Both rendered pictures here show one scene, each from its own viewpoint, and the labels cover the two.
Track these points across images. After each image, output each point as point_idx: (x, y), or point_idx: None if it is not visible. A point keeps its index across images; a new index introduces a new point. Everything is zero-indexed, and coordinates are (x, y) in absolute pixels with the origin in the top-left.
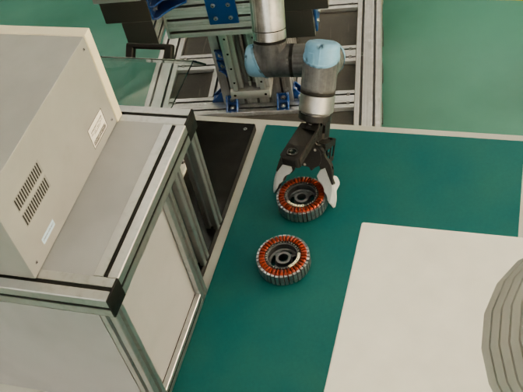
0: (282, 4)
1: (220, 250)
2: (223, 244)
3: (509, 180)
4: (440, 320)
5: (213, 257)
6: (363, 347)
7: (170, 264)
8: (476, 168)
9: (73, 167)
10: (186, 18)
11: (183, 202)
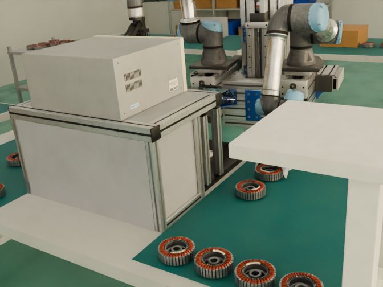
0: (280, 78)
1: (218, 184)
2: (220, 183)
3: None
4: (316, 121)
5: (213, 186)
6: (271, 124)
7: (188, 158)
8: None
9: (156, 89)
10: (234, 115)
11: (204, 136)
